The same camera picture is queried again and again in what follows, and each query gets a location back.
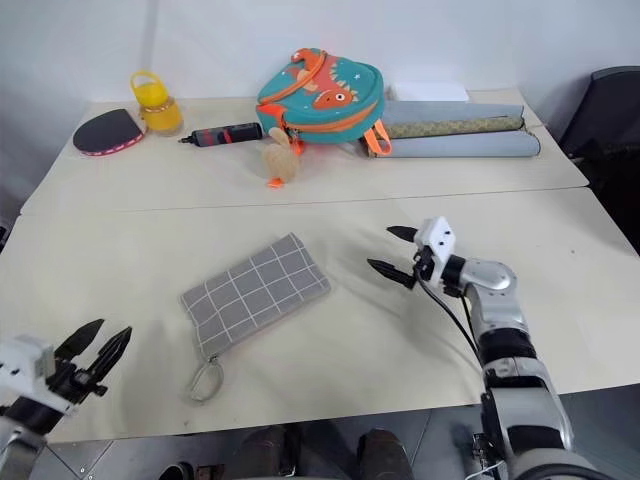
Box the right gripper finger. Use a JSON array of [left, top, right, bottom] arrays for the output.
[[386, 225, 420, 246], [366, 257, 417, 291]]

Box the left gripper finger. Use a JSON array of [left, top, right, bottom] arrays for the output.
[[91, 326, 134, 377], [53, 318, 106, 361]]

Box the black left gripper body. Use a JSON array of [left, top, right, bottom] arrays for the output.
[[46, 354, 109, 416]]

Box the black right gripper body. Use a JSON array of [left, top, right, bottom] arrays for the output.
[[410, 244, 436, 288]]

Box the grey checked pouch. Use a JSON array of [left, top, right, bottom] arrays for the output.
[[179, 232, 333, 407]]

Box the olive patterned rolled mat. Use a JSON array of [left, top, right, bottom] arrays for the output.
[[383, 115, 527, 142]]

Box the dark round pipe end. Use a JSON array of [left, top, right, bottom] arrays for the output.
[[158, 461, 195, 480]]

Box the white flat box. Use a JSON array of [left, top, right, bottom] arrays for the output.
[[391, 81, 471, 105]]

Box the beige plush rabbit pendant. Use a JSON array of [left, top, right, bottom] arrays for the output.
[[262, 126, 302, 191]]

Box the teal dinosaur backpack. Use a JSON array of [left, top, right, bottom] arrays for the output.
[[255, 47, 393, 160]]

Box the dark rounded shape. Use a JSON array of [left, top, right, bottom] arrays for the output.
[[356, 428, 417, 480], [233, 423, 303, 480]]

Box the black red marker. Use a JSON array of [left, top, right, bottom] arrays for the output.
[[180, 122, 264, 150]]

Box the black table tennis paddle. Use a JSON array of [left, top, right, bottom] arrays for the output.
[[72, 108, 150, 158]]

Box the black chair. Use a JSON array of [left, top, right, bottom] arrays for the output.
[[556, 65, 640, 206]]

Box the yellow plastic bottle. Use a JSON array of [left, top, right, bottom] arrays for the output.
[[129, 69, 183, 137]]

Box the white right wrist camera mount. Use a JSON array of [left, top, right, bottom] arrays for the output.
[[412, 216, 458, 287]]

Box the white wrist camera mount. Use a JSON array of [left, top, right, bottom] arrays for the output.
[[412, 216, 458, 287], [0, 335, 76, 416]]

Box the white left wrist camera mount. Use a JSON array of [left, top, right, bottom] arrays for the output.
[[0, 335, 76, 416]]

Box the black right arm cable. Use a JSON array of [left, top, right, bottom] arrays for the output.
[[417, 277, 486, 369]]

